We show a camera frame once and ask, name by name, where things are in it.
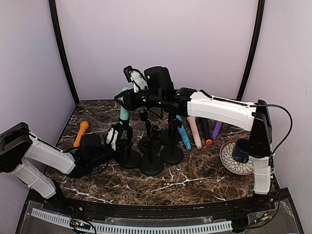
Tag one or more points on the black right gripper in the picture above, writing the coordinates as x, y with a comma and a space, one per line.
129, 99

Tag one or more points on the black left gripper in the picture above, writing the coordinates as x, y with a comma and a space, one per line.
121, 146

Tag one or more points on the mint green toy microphone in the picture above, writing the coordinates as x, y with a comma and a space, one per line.
124, 119

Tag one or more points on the stand holding green microphone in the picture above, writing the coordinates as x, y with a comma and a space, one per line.
132, 159

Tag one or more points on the stand holding purple microphone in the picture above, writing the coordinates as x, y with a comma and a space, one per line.
151, 142

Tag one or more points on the stand holding cream microphone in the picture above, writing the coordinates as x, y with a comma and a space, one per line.
151, 164

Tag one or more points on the black microphone stand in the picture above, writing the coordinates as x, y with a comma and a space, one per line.
172, 154

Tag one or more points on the light blue toy microphone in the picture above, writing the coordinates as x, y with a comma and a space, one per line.
183, 134

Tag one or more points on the cream white toy microphone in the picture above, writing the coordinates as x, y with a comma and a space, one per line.
192, 122

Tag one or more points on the purple toy microphone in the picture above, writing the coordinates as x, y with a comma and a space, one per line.
216, 130

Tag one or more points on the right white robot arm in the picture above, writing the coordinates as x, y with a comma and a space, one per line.
154, 88

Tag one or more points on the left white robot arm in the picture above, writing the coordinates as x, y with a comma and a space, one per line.
18, 145

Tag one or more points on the orange toy microphone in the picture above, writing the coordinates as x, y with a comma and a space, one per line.
83, 127

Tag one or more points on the patterned ceramic saucer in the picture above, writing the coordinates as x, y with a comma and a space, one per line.
230, 164

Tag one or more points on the dark blue ceramic cup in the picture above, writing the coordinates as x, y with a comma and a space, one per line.
240, 151

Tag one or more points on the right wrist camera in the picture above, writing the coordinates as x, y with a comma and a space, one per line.
135, 77

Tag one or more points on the white slotted cable duct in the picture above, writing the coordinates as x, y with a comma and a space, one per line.
134, 226

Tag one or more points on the left black frame post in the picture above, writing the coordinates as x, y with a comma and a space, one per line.
61, 50

